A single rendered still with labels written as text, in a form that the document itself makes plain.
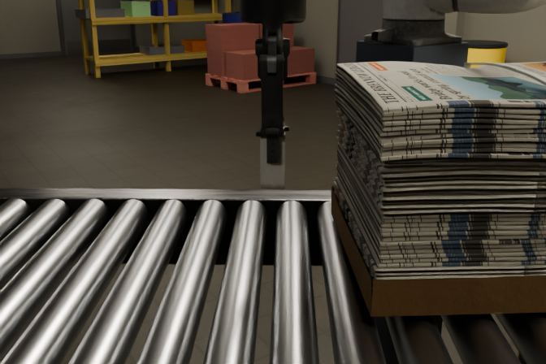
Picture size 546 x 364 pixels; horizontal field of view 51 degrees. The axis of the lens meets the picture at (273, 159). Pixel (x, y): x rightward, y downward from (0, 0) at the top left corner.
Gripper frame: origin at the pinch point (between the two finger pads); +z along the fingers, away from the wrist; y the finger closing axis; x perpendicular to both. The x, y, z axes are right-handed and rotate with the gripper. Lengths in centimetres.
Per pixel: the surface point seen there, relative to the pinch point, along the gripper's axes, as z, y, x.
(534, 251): 5.6, -13.2, -27.0
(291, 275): 13.0, -5.1, -2.3
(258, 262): 14.1, 0.4, 1.8
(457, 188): -1.6, -14.5, -18.3
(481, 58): 35, 406, -159
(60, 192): 13.0, 23.6, 36.6
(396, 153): -5.3, -15.3, -11.9
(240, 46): 47, 619, 54
